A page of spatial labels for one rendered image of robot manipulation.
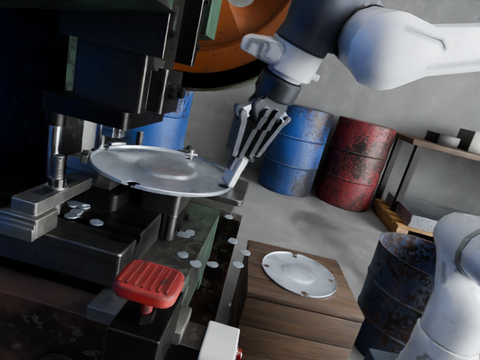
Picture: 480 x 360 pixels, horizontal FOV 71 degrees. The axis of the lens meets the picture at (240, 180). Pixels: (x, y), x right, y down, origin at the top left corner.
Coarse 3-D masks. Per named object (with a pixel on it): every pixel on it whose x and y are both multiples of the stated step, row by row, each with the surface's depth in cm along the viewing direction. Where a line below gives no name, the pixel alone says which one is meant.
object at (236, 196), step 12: (240, 180) 74; (144, 192) 65; (228, 192) 64; (240, 192) 66; (144, 204) 66; (156, 204) 66; (168, 204) 65; (180, 204) 67; (240, 204) 62; (168, 216) 66; (180, 216) 70; (168, 228) 67; (180, 228) 68; (168, 240) 68
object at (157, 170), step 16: (96, 160) 63; (112, 160) 66; (128, 160) 68; (144, 160) 69; (160, 160) 71; (176, 160) 77; (192, 160) 80; (208, 160) 81; (112, 176) 56; (128, 176) 59; (144, 176) 61; (160, 176) 63; (176, 176) 64; (192, 176) 67; (208, 176) 70; (160, 192) 55; (176, 192) 56; (192, 192) 59; (208, 192) 61; (224, 192) 63
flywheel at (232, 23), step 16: (224, 0) 93; (256, 0) 92; (272, 0) 91; (288, 0) 89; (224, 16) 94; (240, 16) 93; (256, 16) 93; (272, 16) 92; (224, 32) 95; (240, 32) 94; (256, 32) 91; (272, 32) 90; (208, 48) 95; (224, 48) 93; (240, 48) 92; (176, 64) 95; (208, 64) 94; (224, 64) 94; (240, 64) 93
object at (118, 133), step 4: (104, 128) 66; (108, 128) 66; (112, 128) 66; (104, 132) 66; (108, 132) 66; (112, 132) 66; (116, 132) 67; (120, 132) 67; (124, 132) 69; (108, 136) 66; (112, 136) 66; (116, 136) 67; (120, 136) 68
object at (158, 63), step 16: (176, 16) 64; (176, 32) 67; (80, 48) 57; (96, 48) 57; (112, 48) 57; (176, 48) 69; (80, 64) 58; (96, 64) 58; (112, 64) 57; (128, 64) 57; (144, 64) 57; (160, 64) 59; (80, 80) 59; (96, 80) 58; (112, 80) 58; (128, 80) 58; (144, 80) 58; (160, 80) 59; (176, 80) 65; (80, 96) 59; (96, 96) 59; (112, 96) 59; (128, 96) 58; (144, 96) 59; (160, 96) 60; (176, 96) 67; (144, 112) 61; (160, 112) 61
